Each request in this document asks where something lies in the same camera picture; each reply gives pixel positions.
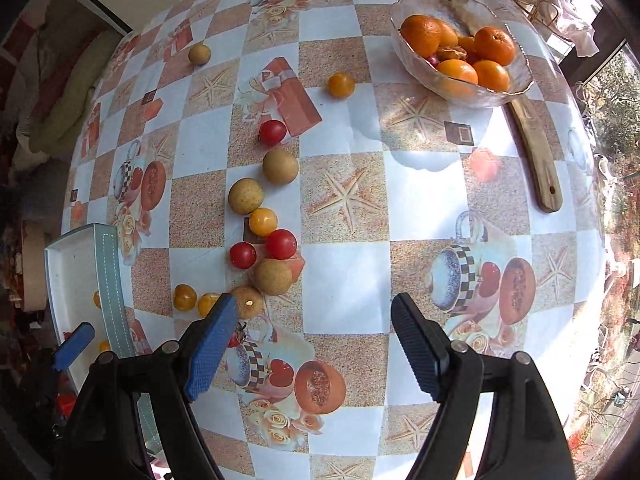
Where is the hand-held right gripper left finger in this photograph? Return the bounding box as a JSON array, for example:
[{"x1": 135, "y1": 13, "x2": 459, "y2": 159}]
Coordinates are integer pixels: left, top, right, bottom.
[{"x1": 54, "y1": 292, "x2": 240, "y2": 480}]

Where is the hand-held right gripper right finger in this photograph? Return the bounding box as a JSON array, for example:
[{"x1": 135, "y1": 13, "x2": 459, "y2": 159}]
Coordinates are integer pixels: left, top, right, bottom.
[{"x1": 390, "y1": 292, "x2": 577, "y2": 480}]

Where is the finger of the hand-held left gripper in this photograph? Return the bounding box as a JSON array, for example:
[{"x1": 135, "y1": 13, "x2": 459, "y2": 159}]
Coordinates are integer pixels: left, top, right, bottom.
[{"x1": 52, "y1": 323, "x2": 96, "y2": 372}]

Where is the white tray with teal rim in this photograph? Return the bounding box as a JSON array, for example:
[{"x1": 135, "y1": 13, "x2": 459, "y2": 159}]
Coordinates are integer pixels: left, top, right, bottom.
[{"x1": 44, "y1": 223, "x2": 163, "y2": 456}]

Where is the clear glass bowl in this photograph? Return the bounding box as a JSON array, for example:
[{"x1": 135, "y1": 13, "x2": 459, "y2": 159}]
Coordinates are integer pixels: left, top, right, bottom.
[{"x1": 390, "y1": 0, "x2": 535, "y2": 109}]

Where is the long wooden cutting board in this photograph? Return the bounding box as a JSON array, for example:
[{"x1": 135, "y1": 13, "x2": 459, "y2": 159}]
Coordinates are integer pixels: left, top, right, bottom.
[{"x1": 397, "y1": 0, "x2": 564, "y2": 214}]

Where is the green pillow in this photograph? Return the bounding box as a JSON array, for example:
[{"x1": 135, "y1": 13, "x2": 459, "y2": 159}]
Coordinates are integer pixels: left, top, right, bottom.
[{"x1": 27, "y1": 27, "x2": 131, "y2": 156}]

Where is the red patterned quilt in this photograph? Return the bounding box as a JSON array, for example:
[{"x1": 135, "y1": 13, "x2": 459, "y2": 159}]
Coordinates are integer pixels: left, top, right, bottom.
[{"x1": 0, "y1": 0, "x2": 91, "y2": 111}]

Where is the pile of oranges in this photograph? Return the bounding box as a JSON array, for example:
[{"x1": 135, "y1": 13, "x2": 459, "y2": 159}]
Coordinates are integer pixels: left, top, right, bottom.
[{"x1": 400, "y1": 14, "x2": 517, "y2": 98}]

